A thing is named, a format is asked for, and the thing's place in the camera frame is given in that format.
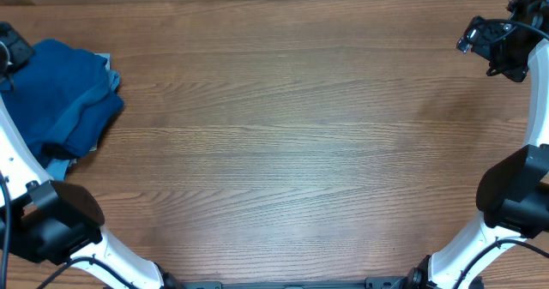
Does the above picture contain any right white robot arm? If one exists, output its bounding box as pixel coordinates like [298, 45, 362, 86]
[390, 0, 548, 288]

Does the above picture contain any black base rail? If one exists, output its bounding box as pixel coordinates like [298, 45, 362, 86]
[171, 275, 484, 289]

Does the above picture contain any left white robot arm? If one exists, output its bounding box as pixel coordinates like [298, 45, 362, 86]
[1, 22, 178, 288]

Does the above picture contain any blue polo shirt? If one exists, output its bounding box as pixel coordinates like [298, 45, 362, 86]
[1, 39, 124, 166]

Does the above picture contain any light blue folded garment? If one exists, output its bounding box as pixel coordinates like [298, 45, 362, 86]
[46, 53, 120, 180]

